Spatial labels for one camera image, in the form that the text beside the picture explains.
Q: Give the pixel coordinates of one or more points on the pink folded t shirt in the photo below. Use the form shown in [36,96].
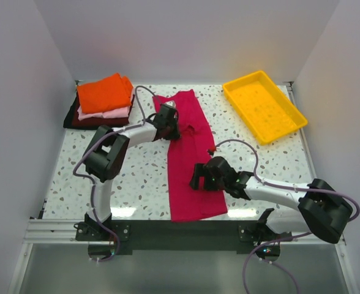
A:
[112,114]

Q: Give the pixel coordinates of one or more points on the black folded t shirt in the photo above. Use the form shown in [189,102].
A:
[68,118]

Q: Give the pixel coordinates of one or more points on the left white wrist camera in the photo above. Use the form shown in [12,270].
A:
[171,104]

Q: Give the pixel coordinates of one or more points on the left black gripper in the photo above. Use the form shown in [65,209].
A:
[176,133]

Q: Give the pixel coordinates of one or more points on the yellow plastic tray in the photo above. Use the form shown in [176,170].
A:
[263,107]

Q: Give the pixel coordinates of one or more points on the magenta t shirt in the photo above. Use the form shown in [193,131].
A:
[186,204]

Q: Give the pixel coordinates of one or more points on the orange folded t shirt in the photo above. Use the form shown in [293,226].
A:
[107,94]

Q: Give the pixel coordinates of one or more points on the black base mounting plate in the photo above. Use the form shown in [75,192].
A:
[123,237]

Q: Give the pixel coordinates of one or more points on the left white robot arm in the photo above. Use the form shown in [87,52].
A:
[107,150]

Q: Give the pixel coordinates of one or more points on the maroon folded t shirt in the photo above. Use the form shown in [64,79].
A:
[106,121]

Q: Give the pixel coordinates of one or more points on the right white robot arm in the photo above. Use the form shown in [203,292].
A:
[314,208]

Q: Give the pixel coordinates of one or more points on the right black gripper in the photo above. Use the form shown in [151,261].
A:
[201,171]

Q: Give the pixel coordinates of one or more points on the aluminium frame rail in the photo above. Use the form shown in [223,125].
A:
[60,231]

